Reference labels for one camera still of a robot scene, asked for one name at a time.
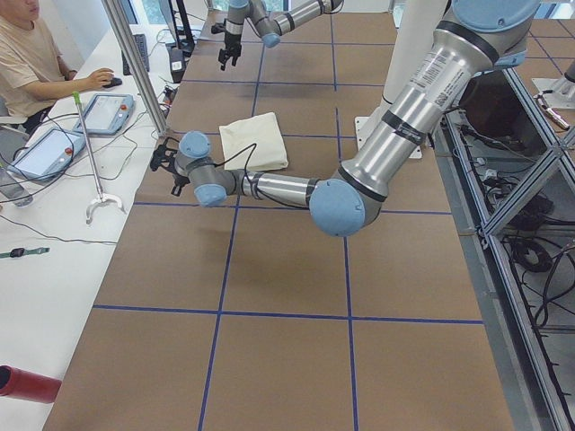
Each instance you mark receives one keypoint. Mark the upper orange circuit board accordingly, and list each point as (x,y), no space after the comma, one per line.
(169,94)

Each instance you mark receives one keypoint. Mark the black computer mouse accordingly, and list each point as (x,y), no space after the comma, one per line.
(115,81)

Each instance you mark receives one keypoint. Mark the near teach pendant tablet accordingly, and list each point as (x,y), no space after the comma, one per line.
(48,156)

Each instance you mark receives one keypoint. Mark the person in beige shirt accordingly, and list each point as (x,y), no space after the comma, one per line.
(34,76)

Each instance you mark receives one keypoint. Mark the aluminium frame post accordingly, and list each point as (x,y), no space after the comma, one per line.
(121,28)

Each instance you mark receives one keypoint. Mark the green strap smartwatch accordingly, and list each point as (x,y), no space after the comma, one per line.
(21,252)

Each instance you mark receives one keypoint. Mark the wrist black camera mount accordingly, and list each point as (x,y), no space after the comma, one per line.
(164,156)
(217,28)

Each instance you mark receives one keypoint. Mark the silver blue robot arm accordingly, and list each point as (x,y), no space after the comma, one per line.
(443,52)
(268,28)

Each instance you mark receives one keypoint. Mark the white central pedestal column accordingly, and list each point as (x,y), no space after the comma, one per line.
(395,81)

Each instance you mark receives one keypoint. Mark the far teach pendant tablet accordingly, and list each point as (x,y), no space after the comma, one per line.
(107,113)

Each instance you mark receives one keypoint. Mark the black keyboard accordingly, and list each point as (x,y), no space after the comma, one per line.
(141,45)

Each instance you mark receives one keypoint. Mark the cream long-sleeve cat shirt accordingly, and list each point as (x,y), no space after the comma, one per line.
(255,142)

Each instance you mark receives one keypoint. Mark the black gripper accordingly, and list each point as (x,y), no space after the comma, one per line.
(232,40)
(178,180)

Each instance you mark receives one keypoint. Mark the metal reacher grabber tool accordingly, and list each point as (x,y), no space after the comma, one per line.
(102,199)

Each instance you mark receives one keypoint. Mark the black box white label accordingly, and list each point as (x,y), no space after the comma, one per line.
(177,64)

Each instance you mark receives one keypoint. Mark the teach pendant tablet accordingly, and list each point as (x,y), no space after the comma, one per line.
(48,156)
(107,113)

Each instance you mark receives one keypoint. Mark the red cylindrical bottle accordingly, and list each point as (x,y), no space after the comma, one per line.
(23,385)

